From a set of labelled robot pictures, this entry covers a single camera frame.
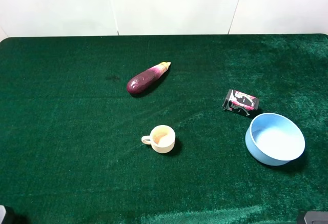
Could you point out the purple eggplant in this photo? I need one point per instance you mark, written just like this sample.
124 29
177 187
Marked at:
142 81

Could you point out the light blue bowl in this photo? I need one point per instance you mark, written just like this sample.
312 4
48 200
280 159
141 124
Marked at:
274 140

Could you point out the black device bottom right corner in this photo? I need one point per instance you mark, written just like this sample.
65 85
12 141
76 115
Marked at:
313 217

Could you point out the black pink patterned box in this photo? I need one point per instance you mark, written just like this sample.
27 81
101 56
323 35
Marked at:
240 103

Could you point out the green velvet tablecloth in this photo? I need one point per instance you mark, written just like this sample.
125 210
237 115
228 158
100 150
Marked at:
71 149

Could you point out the dark device bottom left corner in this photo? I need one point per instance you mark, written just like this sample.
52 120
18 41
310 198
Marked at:
6 215

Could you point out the cream plastic cup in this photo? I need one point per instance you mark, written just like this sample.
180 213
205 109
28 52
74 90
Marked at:
161 138

